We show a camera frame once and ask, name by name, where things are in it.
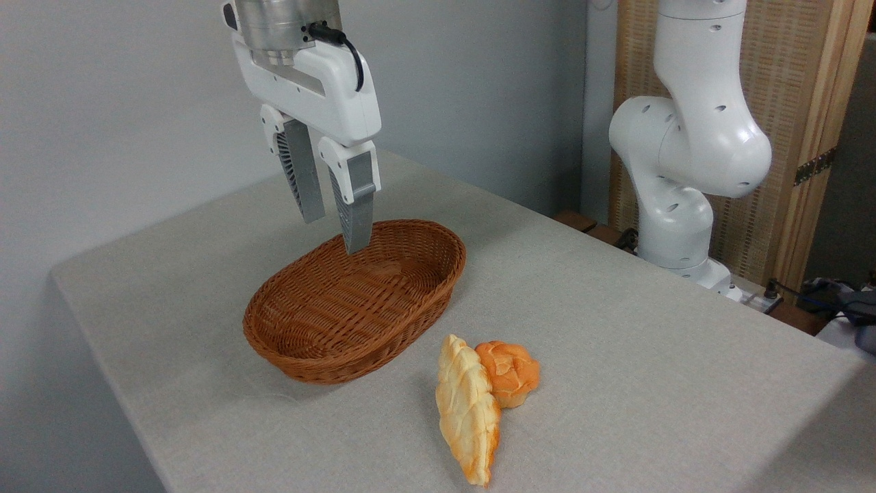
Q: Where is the grey blue bundle of cables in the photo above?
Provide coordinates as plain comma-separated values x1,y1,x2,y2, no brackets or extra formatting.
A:
797,274,876,354

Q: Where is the round orange bread bun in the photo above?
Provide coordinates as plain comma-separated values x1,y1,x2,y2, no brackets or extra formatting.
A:
475,341,541,409

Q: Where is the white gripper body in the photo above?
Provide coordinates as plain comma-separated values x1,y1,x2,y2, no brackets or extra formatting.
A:
220,2,382,148

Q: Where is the brown wooden base block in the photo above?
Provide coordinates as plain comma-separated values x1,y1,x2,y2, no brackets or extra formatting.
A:
553,210,639,255

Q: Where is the long pale braided bread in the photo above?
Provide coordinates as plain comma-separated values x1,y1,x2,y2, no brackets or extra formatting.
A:
436,334,502,488

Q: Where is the dark metal screen hinge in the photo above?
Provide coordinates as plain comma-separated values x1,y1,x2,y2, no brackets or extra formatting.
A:
794,147,836,187

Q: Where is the brown wicker oval basket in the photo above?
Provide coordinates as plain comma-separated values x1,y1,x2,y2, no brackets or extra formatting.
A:
243,219,467,384

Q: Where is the grey tablecloth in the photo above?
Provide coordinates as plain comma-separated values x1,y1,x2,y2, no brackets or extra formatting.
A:
51,149,876,493

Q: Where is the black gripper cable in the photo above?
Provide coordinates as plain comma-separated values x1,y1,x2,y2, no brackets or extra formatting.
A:
308,23,365,92

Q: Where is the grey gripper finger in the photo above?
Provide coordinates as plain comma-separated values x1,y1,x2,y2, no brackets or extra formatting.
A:
318,137,381,255
260,104,326,224

